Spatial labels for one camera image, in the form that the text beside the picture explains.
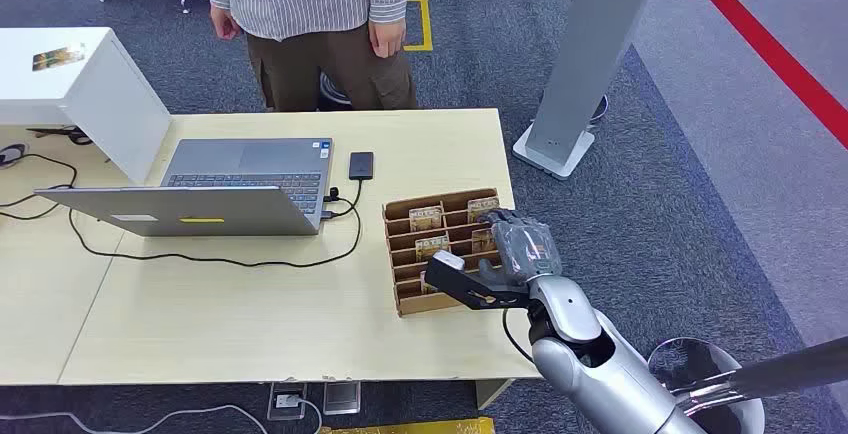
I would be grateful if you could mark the grey kiosk pillar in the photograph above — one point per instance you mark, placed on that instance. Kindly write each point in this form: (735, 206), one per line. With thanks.
(590, 53)

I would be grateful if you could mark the grey open laptop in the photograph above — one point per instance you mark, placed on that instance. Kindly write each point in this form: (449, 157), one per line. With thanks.
(252, 164)

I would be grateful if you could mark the chrome stanchion base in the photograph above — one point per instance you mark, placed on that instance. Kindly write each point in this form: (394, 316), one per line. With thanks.
(689, 361)

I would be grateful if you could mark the yellow floor tape marker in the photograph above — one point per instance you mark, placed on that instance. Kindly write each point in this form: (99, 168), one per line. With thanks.
(424, 23)

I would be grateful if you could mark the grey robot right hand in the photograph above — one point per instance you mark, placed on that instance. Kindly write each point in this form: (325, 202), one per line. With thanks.
(526, 245)

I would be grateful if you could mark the red barrier belt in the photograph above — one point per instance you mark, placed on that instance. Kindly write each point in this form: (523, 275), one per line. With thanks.
(768, 47)

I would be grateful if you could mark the floor power socket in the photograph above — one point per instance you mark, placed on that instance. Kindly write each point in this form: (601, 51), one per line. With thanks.
(287, 401)

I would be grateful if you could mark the patterned card on cabinet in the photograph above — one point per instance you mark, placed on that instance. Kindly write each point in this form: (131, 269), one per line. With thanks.
(58, 57)

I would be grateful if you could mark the person's right hand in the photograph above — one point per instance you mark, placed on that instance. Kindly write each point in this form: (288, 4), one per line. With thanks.
(224, 24)

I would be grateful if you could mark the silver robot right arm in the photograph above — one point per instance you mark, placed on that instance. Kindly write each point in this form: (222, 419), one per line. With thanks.
(596, 365)

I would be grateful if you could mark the black scissors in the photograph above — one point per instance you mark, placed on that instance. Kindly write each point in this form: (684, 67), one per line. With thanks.
(63, 133)

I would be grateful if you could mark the black usb plug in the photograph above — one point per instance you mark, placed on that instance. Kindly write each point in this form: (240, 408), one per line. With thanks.
(331, 194)

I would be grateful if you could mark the brown cardboard card holder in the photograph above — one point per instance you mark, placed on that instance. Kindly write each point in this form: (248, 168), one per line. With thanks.
(437, 304)

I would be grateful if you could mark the hotel key card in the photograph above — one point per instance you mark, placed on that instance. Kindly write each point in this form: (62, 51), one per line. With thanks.
(432, 246)
(482, 207)
(482, 240)
(425, 218)
(426, 285)

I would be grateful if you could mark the dark metal stanchion pole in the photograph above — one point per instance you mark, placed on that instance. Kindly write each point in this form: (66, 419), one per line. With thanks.
(782, 371)

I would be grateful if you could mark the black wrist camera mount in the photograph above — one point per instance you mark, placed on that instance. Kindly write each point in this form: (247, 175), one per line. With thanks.
(464, 282)

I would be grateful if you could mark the white cabinet box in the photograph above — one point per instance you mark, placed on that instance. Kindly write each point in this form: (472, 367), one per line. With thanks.
(86, 96)

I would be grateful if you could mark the metal floor socket lid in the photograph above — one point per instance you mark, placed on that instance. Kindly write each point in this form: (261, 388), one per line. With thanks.
(342, 398)

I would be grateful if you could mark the black portable drive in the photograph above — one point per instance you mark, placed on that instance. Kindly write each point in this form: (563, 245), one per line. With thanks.
(361, 166)

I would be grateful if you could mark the person's left hand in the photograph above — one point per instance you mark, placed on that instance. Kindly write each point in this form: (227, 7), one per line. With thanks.
(386, 38)

